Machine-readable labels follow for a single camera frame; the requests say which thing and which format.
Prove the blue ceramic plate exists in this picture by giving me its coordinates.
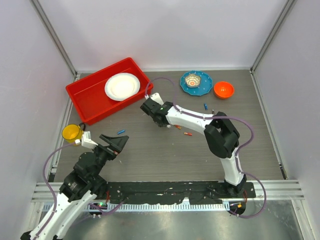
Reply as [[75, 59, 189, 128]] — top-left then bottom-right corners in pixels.
[[180, 70, 213, 97]]

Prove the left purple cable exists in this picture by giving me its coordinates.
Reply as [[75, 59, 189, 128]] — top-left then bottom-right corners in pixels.
[[34, 142, 126, 238]]

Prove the small patterned flower bowl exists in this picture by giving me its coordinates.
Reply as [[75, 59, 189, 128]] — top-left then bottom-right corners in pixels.
[[184, 73, 202, 88]]

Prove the white slotted cable duct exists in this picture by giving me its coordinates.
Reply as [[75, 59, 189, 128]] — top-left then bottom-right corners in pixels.
[[43, 201, 231, 212]]

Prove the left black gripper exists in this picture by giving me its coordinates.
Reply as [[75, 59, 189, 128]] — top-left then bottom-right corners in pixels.
[[90, 134, 128, 180]]

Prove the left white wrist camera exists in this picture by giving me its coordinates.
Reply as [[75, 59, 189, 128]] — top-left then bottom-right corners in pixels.
[[74, 131, 98, 150]]

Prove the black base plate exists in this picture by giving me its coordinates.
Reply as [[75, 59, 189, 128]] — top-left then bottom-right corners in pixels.
[[96, 181, 256, 205]]

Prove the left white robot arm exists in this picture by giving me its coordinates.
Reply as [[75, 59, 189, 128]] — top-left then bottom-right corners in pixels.
[[20, 131, 129, 240]]

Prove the red plastic bin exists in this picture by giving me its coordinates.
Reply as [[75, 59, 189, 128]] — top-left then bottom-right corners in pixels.
[[65, 57, 154, 125]]

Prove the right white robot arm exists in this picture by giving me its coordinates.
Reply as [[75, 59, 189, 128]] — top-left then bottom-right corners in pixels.
[[140, 97, 247, 198]]

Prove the orange plastic bowl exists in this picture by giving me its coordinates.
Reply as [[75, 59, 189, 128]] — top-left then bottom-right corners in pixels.
[[213, 81, 235, 99]]

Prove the white paper plate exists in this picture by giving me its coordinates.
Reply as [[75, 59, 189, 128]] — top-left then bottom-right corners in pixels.
[[104, 72, 141, 102]]

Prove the blue battery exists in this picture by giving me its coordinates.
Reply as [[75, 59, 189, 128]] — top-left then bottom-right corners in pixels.
[[203, 103, 208, 111]]

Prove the yellow plastic mug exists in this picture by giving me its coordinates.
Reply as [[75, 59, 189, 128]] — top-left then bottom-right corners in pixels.
[[61, 122, 86, 146]]

